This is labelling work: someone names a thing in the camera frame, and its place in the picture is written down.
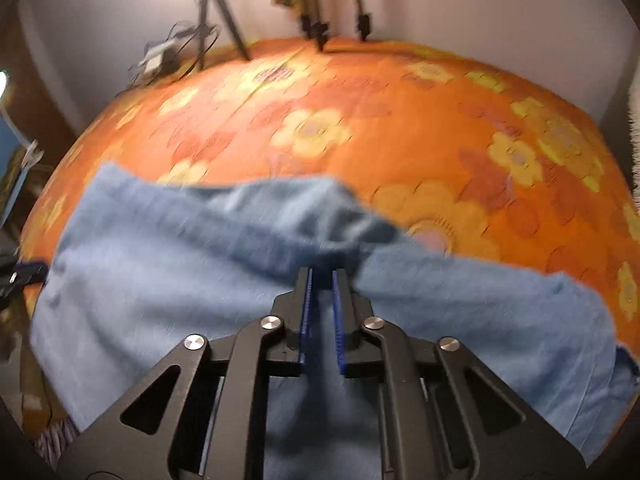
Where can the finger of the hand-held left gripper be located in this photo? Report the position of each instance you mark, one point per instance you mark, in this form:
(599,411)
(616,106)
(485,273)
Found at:
(30,272)

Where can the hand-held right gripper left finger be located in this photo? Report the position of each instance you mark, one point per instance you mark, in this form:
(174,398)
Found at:
(306,310)

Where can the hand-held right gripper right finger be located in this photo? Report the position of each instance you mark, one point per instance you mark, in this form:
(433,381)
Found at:
(341,310)

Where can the light blue denim pants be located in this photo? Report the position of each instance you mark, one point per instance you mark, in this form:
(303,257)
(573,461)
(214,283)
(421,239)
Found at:
(175,260)

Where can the striped cloth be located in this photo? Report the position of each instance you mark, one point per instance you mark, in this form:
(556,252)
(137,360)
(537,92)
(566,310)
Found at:
(57,440)

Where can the orange floral bedspread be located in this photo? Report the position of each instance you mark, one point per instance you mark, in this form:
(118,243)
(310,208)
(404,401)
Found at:
(375,125)

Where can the white power adapter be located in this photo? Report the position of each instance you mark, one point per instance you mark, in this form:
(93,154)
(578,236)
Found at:
(155,57)

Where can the black tripod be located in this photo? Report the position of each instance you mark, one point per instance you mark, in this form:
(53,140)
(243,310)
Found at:
(215,5)

